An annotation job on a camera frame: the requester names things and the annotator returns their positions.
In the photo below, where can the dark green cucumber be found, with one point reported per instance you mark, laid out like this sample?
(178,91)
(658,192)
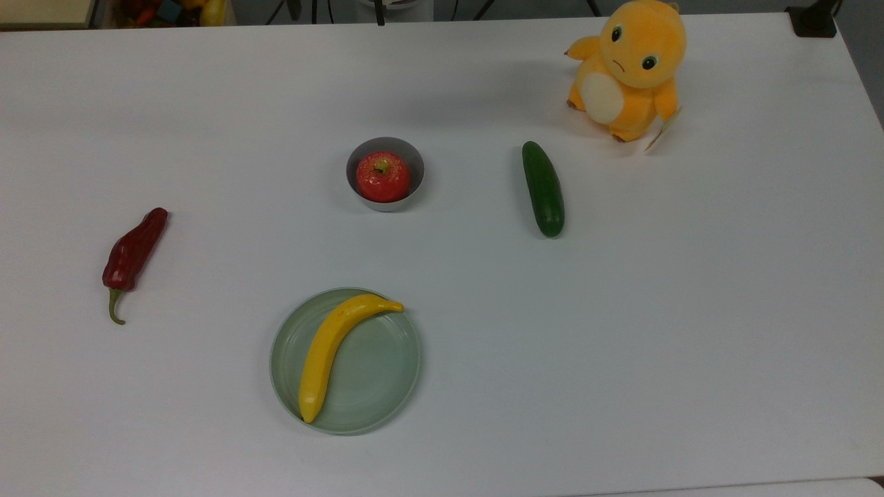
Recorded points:
(544,193)

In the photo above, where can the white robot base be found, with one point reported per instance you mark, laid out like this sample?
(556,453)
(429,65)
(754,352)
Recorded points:
(397,8)

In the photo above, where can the small grey bowl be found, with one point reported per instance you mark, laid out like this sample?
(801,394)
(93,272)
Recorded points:
(409,156)

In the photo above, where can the red apple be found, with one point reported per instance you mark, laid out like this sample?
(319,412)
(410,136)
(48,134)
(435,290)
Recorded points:
(383,179)

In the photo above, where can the pale green plate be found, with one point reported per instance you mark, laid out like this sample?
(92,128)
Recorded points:
(376,373)

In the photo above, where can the yellow banana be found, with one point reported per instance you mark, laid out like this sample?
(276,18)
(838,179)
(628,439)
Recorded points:
(322,351)

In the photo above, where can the paper tag of plush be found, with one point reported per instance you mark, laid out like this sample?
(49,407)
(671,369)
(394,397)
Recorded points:
(661,132)

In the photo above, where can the orange plush toy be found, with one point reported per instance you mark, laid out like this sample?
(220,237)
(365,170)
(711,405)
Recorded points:
(635,76)

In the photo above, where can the dark red chili pepper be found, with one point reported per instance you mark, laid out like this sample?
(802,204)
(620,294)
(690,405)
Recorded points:
(135,250)

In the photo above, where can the bin of colourful toys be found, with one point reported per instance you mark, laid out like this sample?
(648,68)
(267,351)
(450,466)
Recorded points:
(173,11)

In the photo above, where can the black table clamp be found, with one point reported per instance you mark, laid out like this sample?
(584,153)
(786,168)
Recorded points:
(813,21)

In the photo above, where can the beige wooden board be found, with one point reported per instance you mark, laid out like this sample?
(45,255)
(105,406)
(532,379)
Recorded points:
(45,11)

